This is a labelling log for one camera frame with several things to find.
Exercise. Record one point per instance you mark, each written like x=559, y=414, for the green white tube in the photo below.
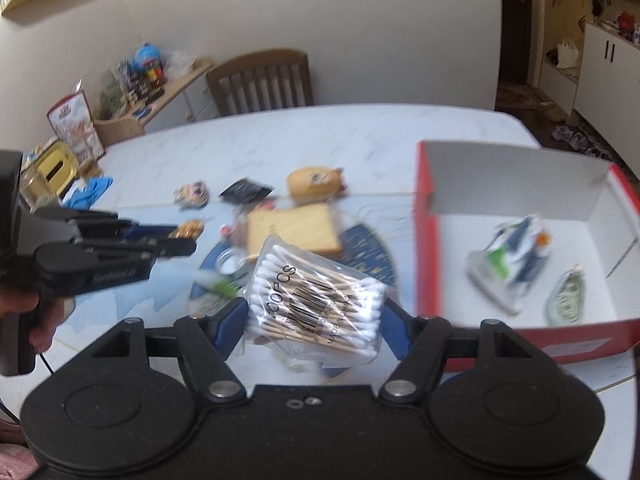
x=220, y=286

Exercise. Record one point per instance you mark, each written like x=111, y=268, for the round metal tin lid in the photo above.
x=231, y=261

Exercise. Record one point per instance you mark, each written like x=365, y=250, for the banknote print pouch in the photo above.
x=566, y=300

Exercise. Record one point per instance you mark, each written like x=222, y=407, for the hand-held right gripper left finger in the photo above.
x=232, y=321

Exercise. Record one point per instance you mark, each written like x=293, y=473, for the wooden chair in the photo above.
x=260, y=82

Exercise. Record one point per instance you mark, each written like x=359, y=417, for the person's left hand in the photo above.
x=50, y=322

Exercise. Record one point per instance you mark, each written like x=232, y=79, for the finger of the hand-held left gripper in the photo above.
x=125, y=265
x=150, y=232

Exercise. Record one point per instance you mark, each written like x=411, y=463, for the blue white green packet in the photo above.
x=505, y=260

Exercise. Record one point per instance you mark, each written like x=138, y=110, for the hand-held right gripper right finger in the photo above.
x=395, y=331

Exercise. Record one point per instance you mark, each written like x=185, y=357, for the clear plastic bag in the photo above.
x=181, y=64

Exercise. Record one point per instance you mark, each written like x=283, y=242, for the blue rubber gloves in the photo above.
x=87, y=194

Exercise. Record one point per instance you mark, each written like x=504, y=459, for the white bag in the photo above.
x=567, y=54

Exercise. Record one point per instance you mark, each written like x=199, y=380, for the shoes on floor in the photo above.
x=575, y=137

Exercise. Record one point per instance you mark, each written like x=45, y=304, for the red printed carton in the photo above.
x=75, y=125

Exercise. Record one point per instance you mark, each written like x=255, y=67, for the wooden top side cabinet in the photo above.
x=165, y=95

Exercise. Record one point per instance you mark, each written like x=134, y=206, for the black foil packet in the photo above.
x=246, y=191

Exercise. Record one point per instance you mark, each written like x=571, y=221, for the red cardboard box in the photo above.
x=500, y=240

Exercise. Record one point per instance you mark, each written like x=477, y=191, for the white cabinet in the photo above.
x=607, y=75

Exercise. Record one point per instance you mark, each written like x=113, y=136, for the yellow tissue box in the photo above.
x=50, y=167

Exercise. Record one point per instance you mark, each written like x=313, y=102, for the yellow hamster squishy toy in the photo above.
x=312, y=185

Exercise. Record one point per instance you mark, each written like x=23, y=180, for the dark jars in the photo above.
x=152, y=79

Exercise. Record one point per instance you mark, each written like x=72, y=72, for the small green plant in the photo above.
x=111, y=97

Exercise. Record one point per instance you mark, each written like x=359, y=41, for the clear cotton swab pack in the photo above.
x=310, y=300

